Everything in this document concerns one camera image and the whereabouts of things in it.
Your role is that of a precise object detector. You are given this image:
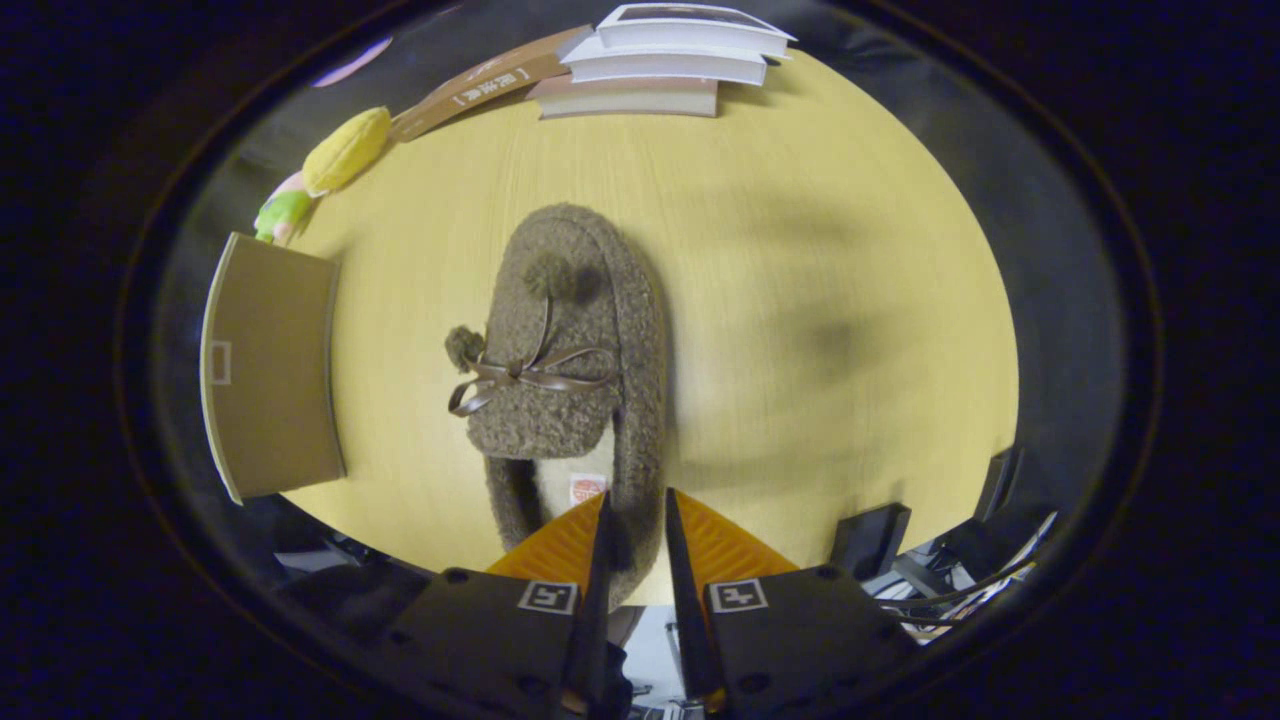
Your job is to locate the pink and green plush toy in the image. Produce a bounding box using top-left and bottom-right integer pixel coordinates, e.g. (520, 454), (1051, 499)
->
(254, 172), (317, 246)

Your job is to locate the black table clamp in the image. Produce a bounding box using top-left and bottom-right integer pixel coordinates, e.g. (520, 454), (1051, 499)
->
(973, 444), (1027, 523)
(833, 502), (914, 582)

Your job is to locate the brown book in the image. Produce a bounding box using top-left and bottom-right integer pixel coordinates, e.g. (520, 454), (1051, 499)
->
(388, 25), (593, 142)

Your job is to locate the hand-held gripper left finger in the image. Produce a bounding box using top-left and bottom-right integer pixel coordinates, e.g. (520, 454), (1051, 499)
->
(385, 490), (633, 720)

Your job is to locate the yellow plush bread toy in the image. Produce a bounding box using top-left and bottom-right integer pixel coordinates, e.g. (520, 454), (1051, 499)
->
(302, 107), (393, 197)

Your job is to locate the black backdrop cloth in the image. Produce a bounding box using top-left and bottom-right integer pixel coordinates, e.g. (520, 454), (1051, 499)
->
(150, 5), (1121, 541)

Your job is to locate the brown fuzzy shoe with bow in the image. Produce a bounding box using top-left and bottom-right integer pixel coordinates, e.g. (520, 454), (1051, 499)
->
(445, 203), (669, 607)

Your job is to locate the white book with portrait cover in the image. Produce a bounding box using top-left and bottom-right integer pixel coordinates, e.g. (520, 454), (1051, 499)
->
(596, 3), (798, 59)

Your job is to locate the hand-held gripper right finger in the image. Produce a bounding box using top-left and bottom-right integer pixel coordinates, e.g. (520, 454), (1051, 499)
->
(664, 487), (919, 720)

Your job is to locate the plain white book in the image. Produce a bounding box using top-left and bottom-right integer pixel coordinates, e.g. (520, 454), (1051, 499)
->
(559, 35), (770, 87)

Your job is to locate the tan storage box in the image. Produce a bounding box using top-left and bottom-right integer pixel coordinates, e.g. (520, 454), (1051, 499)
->
(200, 232), (348, 504)

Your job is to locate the tangle of cables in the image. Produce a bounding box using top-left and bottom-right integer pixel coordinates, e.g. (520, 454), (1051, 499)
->
(878, 510), (1061, 643)

